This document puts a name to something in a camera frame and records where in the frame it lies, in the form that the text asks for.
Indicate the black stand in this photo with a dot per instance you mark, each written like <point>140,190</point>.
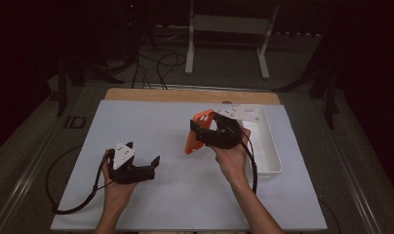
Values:
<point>81,70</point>
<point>325,87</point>

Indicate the white metal stand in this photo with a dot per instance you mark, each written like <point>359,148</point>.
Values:
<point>230,24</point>

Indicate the person's left hand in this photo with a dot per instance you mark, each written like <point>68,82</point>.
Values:
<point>117,195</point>

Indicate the person's right hand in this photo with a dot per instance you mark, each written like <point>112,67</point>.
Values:
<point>234,162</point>

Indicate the white table mat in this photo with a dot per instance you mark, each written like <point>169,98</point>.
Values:
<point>178,201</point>

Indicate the white plastic bin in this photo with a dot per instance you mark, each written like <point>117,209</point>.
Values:
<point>266,152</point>

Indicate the orange phone case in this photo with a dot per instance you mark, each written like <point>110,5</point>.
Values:
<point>192,143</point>

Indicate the metal floor rail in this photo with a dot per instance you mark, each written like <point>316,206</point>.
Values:
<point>354,182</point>
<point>26,175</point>

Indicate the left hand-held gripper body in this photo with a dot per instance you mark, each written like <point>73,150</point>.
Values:
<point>130,174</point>

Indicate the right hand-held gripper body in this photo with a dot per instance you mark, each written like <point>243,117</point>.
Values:
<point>226,136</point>

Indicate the black rectangular frame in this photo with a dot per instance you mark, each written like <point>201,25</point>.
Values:
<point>75,122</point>

